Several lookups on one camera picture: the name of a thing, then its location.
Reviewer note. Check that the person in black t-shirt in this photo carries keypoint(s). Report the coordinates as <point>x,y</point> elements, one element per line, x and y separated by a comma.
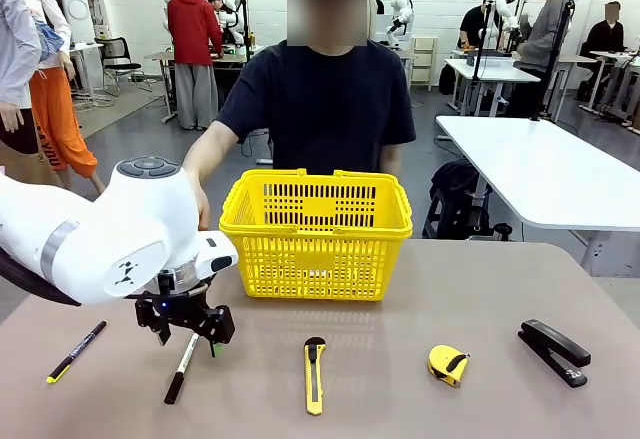
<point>320,104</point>

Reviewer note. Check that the person in grey sweater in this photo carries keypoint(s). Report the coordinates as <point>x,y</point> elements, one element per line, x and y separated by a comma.
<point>542,34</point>

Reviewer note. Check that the black backpack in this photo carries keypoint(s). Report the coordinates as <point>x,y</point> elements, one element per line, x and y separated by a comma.
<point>457,199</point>

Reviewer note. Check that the white drawer cart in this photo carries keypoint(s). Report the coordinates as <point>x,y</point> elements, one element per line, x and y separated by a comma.
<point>424,61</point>

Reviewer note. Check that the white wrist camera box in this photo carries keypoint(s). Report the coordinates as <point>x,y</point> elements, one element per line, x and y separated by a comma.
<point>220,254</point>

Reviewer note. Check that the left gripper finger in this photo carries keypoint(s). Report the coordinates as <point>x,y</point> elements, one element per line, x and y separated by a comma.
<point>157,321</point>
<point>220,324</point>

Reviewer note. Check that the yellow tape measure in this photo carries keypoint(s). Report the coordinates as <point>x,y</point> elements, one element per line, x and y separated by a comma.
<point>445,361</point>

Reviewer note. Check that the black office chair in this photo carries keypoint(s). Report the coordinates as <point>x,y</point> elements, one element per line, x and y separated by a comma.
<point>117,59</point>

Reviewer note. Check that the figure in orange trousers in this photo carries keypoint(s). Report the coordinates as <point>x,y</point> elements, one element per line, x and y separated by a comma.
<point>57,109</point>

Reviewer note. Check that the person in red hoodie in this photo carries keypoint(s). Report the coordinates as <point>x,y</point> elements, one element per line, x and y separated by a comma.
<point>192,29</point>

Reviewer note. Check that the person's right forearm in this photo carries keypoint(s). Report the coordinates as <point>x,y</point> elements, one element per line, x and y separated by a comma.
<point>205,151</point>

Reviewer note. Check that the yellow utility knife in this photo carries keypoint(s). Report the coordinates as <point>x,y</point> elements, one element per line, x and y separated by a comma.
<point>314,374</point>

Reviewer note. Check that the small white table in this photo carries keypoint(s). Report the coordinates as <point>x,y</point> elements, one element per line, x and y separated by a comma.
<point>492,71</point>

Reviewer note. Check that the white black-capped marker pen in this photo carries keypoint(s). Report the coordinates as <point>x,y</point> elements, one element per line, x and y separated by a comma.
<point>181,371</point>

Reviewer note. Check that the brown cardboard box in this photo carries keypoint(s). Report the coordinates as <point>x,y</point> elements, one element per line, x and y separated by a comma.
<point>25,164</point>

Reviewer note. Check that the black camera stand pole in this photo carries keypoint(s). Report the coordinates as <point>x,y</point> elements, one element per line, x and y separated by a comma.
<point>552,59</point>

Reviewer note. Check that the black stapler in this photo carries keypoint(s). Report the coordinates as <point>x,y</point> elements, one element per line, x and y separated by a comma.
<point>555,354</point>

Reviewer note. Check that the person's left forearm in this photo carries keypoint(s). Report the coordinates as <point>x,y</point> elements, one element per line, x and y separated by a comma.
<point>391,159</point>

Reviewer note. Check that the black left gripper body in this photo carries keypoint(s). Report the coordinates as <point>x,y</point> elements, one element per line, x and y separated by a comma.
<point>180,306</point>

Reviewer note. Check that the yellow plastic shopping basket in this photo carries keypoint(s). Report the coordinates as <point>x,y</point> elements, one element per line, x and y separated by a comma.
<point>315,264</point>

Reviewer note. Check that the black yellow-tipped highlighter pen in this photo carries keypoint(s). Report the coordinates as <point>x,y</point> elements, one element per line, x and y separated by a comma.
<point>77,351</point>

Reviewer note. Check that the figure in grey-blue shirt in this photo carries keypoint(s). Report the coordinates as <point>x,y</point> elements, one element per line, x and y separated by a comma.
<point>15,49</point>

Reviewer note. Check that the person in black shirt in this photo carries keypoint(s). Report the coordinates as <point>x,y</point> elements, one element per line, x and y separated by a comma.
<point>477,21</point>

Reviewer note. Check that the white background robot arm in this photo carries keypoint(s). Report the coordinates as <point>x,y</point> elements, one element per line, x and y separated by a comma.
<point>401,16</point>

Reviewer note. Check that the large white table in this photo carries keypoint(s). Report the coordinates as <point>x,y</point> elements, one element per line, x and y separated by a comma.
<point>540,169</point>

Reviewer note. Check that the seated person in black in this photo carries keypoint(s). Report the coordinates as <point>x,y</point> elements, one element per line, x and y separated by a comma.
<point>606,36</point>

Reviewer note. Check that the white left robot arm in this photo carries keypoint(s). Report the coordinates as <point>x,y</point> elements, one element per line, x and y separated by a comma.
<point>100,229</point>

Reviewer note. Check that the person's right hand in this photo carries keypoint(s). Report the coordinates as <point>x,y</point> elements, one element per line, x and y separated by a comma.
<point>202,209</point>

